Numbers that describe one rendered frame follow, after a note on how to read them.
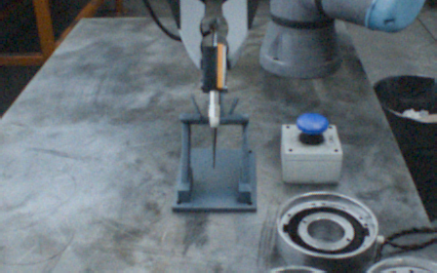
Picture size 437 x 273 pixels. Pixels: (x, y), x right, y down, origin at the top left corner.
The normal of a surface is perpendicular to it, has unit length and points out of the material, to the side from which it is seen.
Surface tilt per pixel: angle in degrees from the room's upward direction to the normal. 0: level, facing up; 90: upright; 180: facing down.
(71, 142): 0
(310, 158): 90
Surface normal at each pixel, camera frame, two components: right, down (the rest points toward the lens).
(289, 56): -0.44, 0.18
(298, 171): -0.04, 0.51
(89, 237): -0.01, -0.86
